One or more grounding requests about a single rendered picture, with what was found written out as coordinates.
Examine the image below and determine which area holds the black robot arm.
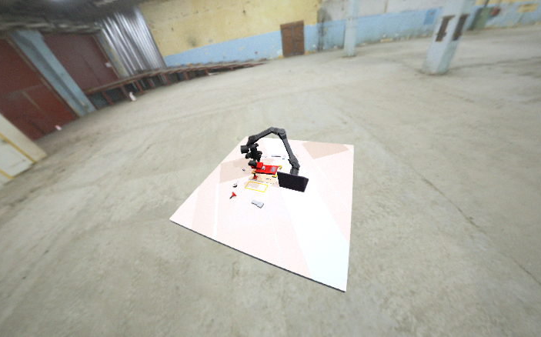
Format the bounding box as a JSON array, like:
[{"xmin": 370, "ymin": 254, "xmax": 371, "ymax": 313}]
[{"xmin": 240, "ymin": 127, "xmax": 301, "ymax": 175}]

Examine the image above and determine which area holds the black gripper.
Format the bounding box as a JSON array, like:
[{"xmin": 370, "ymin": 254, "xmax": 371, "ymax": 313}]
[{"xmin": 248, "ymin": 151, "xmax": 262, "ymax": 169}]

